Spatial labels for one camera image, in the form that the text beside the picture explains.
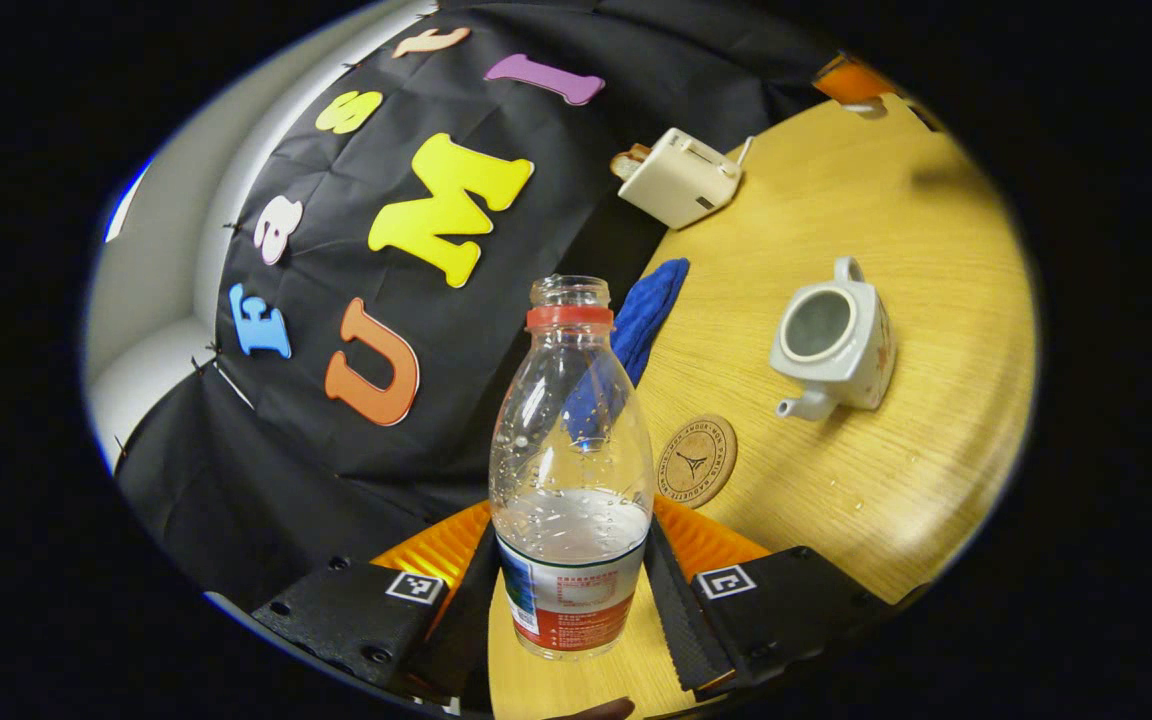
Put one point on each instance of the white toaster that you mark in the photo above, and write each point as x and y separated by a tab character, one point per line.
681	180

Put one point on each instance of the clear plastic water bottle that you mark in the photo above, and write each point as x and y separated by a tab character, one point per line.
571	480

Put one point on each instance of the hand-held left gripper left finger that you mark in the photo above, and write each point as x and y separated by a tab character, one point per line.
461	625

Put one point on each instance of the round cork coaster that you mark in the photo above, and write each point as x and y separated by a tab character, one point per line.
701	460

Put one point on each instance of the bread slice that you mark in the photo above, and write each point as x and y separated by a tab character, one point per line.
628	160

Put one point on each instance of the black backdrop cloth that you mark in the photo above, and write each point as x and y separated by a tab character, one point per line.
336	480

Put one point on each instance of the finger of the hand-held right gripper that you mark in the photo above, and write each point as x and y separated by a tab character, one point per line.
851	80

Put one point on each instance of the white ceramic teacup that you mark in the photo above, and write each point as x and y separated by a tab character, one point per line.
856	350

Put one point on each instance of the blue towel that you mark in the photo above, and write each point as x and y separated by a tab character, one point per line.
651	310

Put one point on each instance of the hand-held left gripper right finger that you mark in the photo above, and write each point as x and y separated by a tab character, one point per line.
676	610

